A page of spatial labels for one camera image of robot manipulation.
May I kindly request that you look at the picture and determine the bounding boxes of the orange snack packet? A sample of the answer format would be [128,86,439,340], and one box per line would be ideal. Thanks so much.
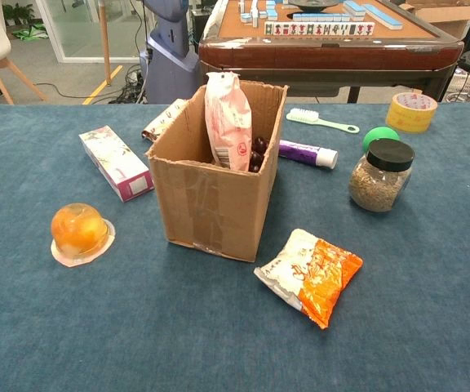
[253,228,364,331]

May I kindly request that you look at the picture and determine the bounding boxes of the glass jar with black lid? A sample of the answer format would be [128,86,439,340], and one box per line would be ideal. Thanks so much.
[348,137,416,213]

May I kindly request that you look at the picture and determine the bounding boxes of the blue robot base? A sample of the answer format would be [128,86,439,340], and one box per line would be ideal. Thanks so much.
[139,0,203,105]

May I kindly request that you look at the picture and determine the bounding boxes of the pink and white snack bag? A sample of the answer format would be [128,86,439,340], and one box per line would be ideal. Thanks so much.
[204,71,253,172]

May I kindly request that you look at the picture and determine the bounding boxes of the purple tube with white cap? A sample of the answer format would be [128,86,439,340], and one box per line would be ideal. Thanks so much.
[278,139,339,170]

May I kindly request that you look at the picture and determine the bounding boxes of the light green brush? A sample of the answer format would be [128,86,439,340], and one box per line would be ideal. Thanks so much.
[286,107,361,135]

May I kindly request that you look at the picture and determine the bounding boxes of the floral tissue pack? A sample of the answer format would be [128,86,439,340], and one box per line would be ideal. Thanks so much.
[141,98,188,143]

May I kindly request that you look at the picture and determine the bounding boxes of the long floral paper box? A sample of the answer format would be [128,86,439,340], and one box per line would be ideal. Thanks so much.
[78,125,155,203]

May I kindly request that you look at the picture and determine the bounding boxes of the green ball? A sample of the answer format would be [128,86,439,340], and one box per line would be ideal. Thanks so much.
[362,126,401,153]

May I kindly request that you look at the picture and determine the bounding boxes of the orange jelly cup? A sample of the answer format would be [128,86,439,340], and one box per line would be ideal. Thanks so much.
[50,203,117,269]

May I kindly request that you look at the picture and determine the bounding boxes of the blue table cloth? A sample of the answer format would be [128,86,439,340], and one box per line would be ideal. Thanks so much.
[0,102,470,392]

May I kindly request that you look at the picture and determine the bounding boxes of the brown mahjong table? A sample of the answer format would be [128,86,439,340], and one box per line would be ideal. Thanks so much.
[197,0,464,104]

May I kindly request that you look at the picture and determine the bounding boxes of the yellow tape roll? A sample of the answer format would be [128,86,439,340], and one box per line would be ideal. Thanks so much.
[385,92,439,135]

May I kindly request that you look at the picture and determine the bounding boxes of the face-up mahjong tile row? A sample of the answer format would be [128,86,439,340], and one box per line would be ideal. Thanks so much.
[264,21,376,36]

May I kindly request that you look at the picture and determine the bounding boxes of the blue mahjong tile row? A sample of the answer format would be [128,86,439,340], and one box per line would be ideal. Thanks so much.
[363,3,404,30]
[292,12,353,23]

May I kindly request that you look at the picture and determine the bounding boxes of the wooden pole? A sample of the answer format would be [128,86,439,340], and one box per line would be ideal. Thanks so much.
[97,0,113,87]

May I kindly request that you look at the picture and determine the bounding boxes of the brown cardboard box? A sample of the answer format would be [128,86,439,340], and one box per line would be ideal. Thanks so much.
[397,0,470,40]

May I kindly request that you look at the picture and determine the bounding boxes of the green potted plant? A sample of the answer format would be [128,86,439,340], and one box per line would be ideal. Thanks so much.
[2,2,36,26]

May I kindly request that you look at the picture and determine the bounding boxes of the tangled black cables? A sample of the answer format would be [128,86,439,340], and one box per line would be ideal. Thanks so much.
[110,63,149,105]

